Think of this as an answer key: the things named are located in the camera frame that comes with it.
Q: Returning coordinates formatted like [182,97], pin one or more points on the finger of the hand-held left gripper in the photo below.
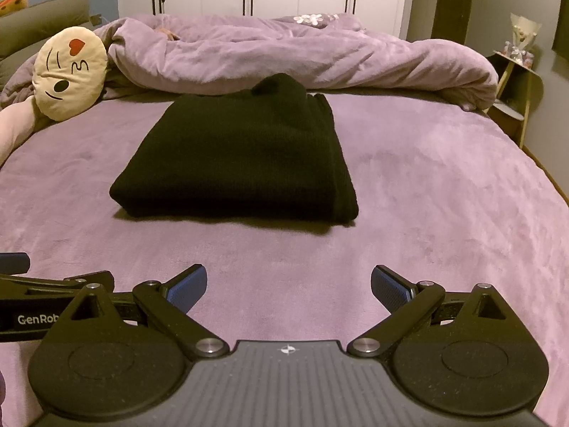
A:
[13,262]
[44,287]

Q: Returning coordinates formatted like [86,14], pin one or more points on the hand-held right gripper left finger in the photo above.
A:
[189,289]

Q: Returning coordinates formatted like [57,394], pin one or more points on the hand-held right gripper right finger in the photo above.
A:
[391,287]

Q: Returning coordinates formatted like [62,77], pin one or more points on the black knit sweater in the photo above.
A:
[240,155]

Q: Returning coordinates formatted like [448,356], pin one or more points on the cat plush toy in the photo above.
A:
[66,71]

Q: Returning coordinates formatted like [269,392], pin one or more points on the wooden side table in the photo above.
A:
[520,98]

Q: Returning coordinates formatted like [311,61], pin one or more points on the green headboard cushion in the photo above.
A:
[40,26]

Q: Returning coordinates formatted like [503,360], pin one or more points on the purple duvet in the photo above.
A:
[289,58]

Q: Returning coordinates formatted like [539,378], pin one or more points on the orange plush toy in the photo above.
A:
[12,4]

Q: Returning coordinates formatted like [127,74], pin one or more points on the wrapped flower bouquet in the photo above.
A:
[523,38]

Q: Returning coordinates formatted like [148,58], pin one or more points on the dark door frame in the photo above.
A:
[451,4]

